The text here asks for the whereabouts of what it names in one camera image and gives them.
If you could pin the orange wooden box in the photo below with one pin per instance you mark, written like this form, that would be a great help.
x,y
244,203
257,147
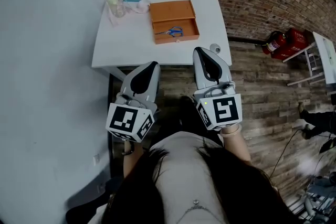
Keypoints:
x,y
168,11

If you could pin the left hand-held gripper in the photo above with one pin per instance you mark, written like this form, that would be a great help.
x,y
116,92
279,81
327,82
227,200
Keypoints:
x,y
123,119

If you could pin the blue pen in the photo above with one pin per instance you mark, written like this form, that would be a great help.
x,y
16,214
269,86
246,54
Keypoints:
x,y
131,0

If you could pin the person's dark legs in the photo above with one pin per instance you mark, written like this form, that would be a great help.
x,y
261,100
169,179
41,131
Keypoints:
x,y
190,112

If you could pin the person's right forearm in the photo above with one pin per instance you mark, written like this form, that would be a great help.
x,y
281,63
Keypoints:
x,y
236,145

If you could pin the red fire extinguisher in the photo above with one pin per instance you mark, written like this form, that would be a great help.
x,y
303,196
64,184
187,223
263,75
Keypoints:
x,y
275,43

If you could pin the grey equipment pile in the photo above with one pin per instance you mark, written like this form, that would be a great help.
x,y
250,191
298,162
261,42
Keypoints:
x,y
321,199

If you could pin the white side table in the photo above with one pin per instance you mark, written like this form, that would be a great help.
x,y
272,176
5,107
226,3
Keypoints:
x,y
328,57

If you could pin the clear plastic bag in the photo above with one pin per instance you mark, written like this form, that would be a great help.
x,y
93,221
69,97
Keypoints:
x,y
113,19

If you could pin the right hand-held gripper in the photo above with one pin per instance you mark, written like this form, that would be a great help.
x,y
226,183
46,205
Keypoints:
x,y
227,110

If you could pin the red fire extinguisher box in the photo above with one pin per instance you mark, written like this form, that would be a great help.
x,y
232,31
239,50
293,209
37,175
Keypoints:
x,y
295,42

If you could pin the white chair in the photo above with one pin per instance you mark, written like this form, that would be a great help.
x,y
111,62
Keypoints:
x,y
313,64

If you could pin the dark wrist band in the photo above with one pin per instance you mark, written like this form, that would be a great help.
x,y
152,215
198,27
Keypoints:
x,y
128,152

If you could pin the person's left forearm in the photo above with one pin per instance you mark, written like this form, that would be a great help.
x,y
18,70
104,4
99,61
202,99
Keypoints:
x,y
130,162

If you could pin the white wall socket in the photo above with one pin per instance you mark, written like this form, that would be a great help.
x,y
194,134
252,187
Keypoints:
x,y
96,160

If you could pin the person's light shirt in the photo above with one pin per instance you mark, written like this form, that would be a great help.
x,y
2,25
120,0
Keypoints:
x,y
183,165

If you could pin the white tape roll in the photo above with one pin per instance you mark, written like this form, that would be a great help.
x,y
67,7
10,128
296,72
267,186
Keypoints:
x,y
144,6

